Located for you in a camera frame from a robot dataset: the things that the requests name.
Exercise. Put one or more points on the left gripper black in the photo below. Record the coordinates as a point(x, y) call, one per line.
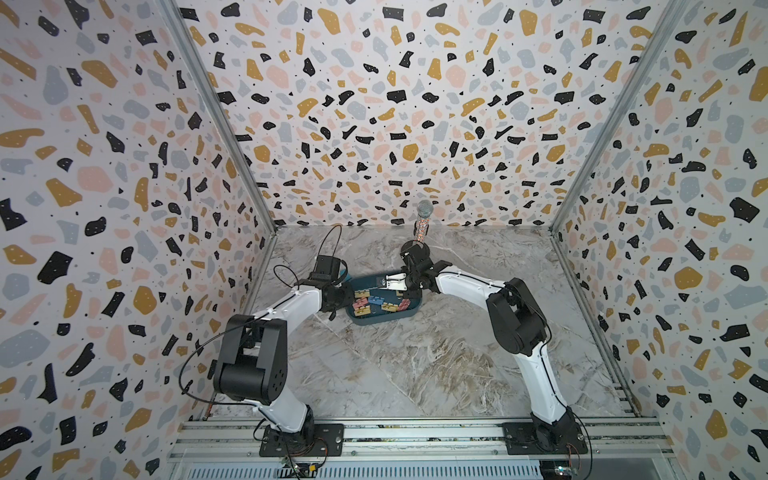
point(348, 296)

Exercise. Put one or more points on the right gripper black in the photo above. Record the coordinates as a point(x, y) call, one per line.
point(411, 295)

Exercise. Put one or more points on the teal plastic storage box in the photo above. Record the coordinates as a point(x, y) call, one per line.
point(373, 304)

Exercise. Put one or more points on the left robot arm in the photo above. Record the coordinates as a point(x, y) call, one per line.
point(252, 366)

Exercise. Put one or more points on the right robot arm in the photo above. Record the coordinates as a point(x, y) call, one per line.
point(518, 325)

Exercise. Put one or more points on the microphone on black stand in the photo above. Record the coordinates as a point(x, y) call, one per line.
point(425, 209)

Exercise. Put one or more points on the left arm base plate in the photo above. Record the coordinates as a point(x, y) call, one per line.
point(300, 441)

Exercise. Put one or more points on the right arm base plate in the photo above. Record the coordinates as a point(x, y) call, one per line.
point(531, 438)

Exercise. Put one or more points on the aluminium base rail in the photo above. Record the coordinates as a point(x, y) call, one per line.
point(442, 448)

